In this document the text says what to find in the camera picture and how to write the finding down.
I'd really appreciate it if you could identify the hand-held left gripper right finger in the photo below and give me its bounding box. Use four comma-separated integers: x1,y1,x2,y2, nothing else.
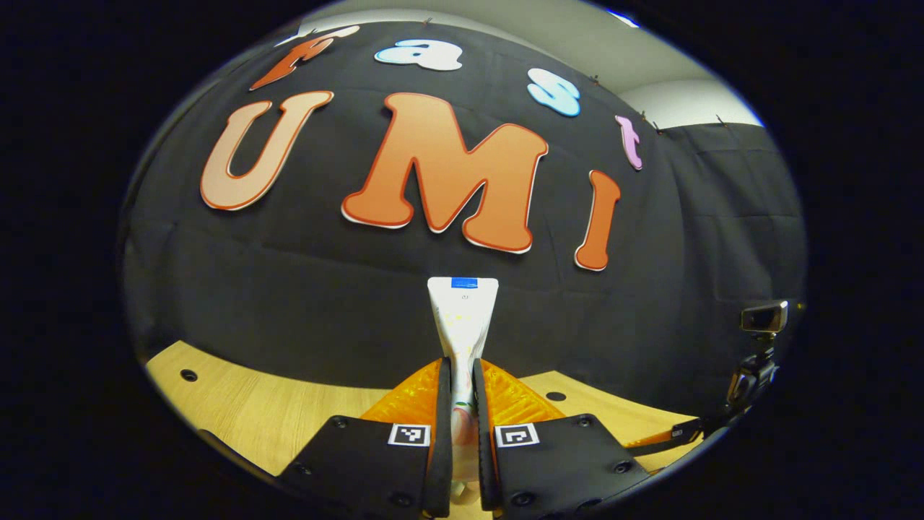
473,357,650,519

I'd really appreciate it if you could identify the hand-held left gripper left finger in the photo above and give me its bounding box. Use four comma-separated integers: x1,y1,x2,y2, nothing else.
278,357,453,519

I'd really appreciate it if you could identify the white toothpaste tube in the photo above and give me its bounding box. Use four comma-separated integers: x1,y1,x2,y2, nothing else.
427,277,500,499

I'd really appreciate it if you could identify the wooden desktop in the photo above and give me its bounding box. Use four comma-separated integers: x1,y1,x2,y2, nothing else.
144,341,705,520

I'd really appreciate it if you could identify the black backdrop cloth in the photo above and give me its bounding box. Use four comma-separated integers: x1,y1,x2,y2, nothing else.
119,20,808,420

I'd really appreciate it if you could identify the black camera on tripod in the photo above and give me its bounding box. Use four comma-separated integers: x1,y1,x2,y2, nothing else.
725,300,789,427

